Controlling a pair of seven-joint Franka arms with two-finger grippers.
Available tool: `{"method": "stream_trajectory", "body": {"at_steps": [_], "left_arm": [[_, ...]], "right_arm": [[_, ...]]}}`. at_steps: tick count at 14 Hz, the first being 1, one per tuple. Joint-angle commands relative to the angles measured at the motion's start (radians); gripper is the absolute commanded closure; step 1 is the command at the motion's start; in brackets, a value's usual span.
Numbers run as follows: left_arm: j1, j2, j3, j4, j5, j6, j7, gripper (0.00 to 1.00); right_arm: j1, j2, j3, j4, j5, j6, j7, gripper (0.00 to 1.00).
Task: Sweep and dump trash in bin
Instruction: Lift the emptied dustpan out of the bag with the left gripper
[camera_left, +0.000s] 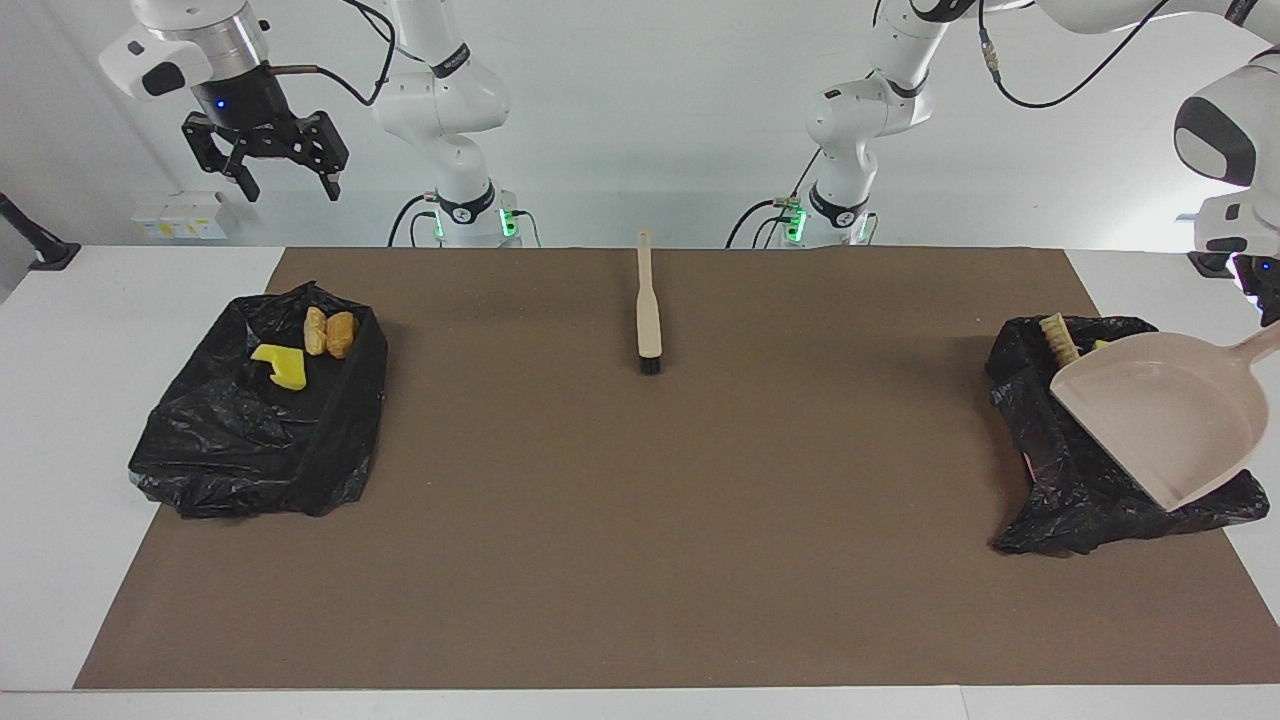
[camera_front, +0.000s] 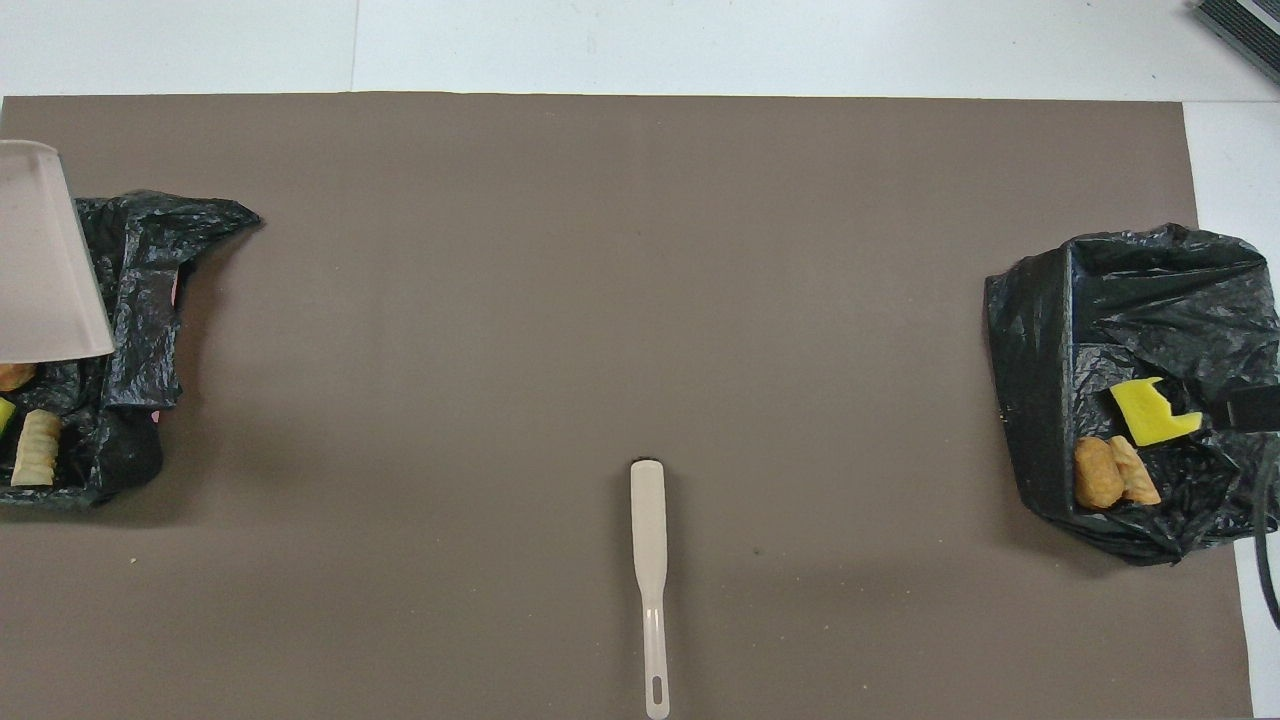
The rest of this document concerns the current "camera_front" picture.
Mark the left black garbage bag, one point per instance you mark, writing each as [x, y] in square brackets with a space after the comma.
[1040, 350]

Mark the brown table mat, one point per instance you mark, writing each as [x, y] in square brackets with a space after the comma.
[600, 300]

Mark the right black garbage bag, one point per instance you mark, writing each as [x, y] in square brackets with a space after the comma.
[140, 300]

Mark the beige hand brush black bristles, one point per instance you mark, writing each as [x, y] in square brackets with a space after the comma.
[648, 540]

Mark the beige plastic dustpan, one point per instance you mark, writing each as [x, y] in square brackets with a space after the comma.
[45, 260]

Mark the brown peanut shaped bread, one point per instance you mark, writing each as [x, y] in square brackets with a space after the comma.
[1098, 475]

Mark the grey ribbed device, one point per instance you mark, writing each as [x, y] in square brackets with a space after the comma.
[1250, 30]

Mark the pale striped bread piece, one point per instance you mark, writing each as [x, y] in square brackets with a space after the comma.
[37, 450]

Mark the small orange bread piece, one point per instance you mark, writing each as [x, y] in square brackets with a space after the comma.
[15, 377]

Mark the notched yellow sponge piece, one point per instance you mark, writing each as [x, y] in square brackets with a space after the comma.
[1145, 415]

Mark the black garbage bag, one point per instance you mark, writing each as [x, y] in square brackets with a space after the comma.
[140, 300]
[1040, 350]

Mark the striped orange croissant piece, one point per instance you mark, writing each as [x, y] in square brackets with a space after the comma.
[1142, 482]

